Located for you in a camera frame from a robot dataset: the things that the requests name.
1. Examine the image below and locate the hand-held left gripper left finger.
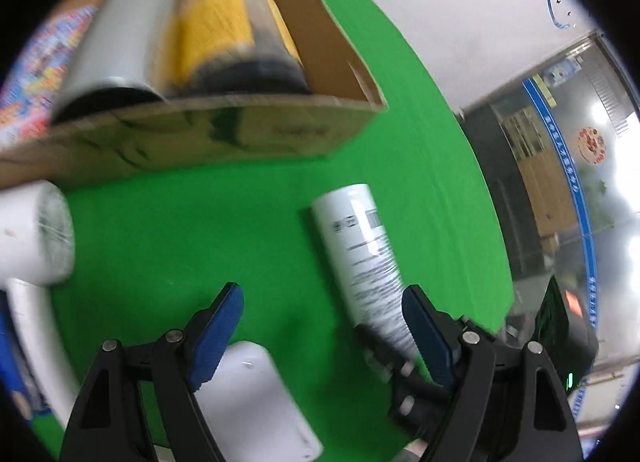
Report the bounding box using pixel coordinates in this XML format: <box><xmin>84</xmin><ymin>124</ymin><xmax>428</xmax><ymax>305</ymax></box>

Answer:
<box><xmin>59</xmin><ymin>282</ymin><xmax>245</xmax><ymax>462</ymax></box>

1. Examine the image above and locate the stainless steel cup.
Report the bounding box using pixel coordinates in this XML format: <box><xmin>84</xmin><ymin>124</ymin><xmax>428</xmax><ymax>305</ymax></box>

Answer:
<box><xmin>51</xmin><ymin>0</ymin><xmax>188</xmax><ymax>125</ymax></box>

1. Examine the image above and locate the white spray can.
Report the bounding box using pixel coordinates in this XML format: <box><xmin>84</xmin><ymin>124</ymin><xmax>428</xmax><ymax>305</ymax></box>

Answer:
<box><xmin>311</xmin><ymin>183</ymin><xmax>423</xmax><ymax>363</ymax></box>

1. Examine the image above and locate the white plastic device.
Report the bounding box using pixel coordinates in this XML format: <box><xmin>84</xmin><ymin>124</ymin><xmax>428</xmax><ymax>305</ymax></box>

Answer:
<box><xmin>197</xmin><ymin>340</ymin><xmax>324</xmax><ymax>462</ymax></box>

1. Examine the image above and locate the green felt table cover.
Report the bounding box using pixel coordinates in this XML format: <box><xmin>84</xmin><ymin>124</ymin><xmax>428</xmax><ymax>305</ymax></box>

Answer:
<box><xmin>30</xmin><ymin>0</ymin><xmax>516</xmax><ymax>462</ymax></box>

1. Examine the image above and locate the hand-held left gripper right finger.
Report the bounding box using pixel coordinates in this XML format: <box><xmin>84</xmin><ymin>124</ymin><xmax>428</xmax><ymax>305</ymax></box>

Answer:
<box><xmin>401</xmin><ymin>284</ymin><xmax>584</xmax><ymax>462</ymax></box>

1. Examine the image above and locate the white hair dryer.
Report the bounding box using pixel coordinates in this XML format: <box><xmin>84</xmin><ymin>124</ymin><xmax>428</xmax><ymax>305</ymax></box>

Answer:
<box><xmin>0</xmin><ymin>180</ymin><xmax>83</xmax><ymax>430</ymax></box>

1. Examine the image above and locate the shallow cardboard box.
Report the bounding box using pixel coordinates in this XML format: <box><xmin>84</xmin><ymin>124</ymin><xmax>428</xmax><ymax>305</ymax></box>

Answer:
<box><xmin>0</xmin><ymin>0</ymin><xmax>390</xmax><ymax>190</ymax></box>

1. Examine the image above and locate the colourful board game box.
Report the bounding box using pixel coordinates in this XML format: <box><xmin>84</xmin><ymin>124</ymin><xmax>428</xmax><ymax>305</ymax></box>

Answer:
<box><xmin>0</xmin><ymin>3</ymin><xmax>98</xmax><ymax>150</ymax></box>

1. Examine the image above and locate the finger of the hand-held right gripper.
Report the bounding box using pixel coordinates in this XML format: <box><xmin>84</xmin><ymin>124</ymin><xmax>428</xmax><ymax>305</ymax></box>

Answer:
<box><xmin>354</xmin><ymin>324</ymin><xmax>431</xmax><ymax>385</ymax></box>
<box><xmin>387</xmin><ymin>377</ymin><xmax>453</xmax><ymax>443</ymax></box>

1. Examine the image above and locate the blue printed packet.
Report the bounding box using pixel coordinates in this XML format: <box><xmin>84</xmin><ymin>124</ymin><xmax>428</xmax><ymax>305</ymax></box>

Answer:
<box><xmin>0</xmin><ymin>287</ymin><xmax>38</xmax><ymax>423</ymax></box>

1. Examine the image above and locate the yellow label black can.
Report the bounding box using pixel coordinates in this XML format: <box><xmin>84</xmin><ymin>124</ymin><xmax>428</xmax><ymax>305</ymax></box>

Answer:
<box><xmin>170</xmin><ymin>0</ymin><xmax>311</xmax><ymax>95</ymax></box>

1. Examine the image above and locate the glass door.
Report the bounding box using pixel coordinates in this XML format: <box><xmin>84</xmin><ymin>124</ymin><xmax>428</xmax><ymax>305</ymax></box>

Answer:
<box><xmin>457</xmin><ymin>29</ymin><xmax>640</xmax><ymax>433</ymax></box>

